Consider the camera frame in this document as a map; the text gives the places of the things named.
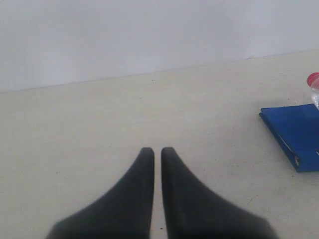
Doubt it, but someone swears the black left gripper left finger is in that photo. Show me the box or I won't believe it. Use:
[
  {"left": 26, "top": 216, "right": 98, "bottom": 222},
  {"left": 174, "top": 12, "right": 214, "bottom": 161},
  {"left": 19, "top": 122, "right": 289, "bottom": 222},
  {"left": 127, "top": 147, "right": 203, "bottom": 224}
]
[{"left": 47, "top": 147, "right": 155, "bottom": 239}]

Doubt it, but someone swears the blue ring binder notebook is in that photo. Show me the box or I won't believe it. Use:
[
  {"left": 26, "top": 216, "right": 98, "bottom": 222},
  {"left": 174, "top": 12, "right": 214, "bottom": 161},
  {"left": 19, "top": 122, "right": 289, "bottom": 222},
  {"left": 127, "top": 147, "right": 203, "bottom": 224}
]
[{"left": 259, "top": 104, "right": 319, "bottom": 172}]

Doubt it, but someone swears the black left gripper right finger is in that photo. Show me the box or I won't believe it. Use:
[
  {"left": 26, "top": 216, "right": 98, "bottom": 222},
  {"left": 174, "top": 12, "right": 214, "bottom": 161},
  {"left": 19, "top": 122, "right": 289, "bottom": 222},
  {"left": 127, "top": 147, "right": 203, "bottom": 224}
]
[{"left": 161, "top": 147, "right": 278, "bottom": 239}]

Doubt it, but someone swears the clear water bottle red label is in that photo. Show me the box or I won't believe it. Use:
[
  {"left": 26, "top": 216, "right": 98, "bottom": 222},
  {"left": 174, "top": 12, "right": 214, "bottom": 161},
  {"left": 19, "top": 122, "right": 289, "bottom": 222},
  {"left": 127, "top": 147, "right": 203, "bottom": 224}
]
[{"left": 307, "top": 72, "right": 319, "bottom": 109}]

